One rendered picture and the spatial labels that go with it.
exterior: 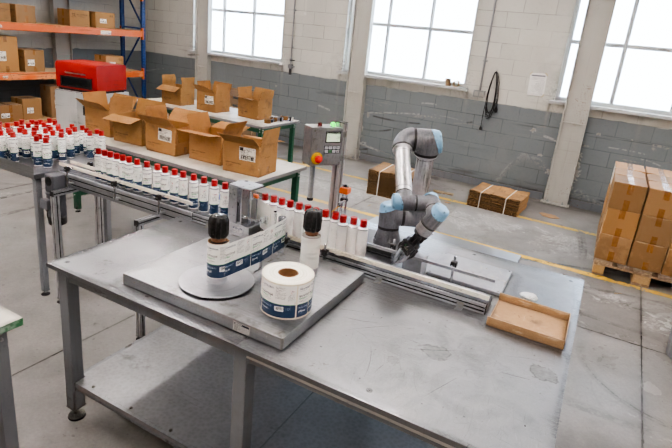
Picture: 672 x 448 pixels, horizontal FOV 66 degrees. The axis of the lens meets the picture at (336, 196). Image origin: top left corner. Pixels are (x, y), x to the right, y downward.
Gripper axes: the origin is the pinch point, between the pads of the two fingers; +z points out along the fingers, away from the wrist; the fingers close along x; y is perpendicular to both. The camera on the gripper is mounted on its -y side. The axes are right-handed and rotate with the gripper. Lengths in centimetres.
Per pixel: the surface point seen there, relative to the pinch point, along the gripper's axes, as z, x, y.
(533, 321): -23, 59, -2
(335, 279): 13.8, -13.1, 26.4
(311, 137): -17, -69, 1
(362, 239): 3.9, -18.7, 1.9
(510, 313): -18, 51, -2
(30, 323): 189, -141, 44
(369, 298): 10.2, 3.3, 23.8
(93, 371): 123, -70, 71
